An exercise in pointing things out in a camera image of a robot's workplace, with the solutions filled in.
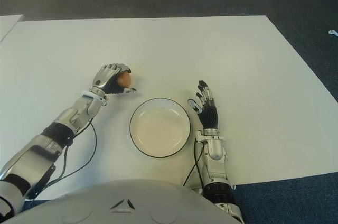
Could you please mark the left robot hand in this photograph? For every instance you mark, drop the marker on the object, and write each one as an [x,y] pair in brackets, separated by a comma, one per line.
[105,80]

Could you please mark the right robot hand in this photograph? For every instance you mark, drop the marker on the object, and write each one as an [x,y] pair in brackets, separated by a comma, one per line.
[208,115]

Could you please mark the reddish yellow apple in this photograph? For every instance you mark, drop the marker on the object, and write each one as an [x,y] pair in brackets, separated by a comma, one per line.
[125,80]

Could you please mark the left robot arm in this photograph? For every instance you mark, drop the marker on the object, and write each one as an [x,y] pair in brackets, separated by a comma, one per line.
[52,142]

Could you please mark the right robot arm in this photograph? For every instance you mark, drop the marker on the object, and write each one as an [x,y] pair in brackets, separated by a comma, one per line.
[216,155]

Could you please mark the white plate with black rim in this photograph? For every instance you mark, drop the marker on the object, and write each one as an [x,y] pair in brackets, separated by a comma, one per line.
[159,129]

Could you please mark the white side table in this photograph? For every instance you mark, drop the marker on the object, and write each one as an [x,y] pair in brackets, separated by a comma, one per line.
[9,24]

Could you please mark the grey robot torso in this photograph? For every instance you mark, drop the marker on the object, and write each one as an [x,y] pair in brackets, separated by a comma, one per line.
[132,203]

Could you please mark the small white object on floor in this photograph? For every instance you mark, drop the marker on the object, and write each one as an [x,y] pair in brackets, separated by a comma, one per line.
[332,32]

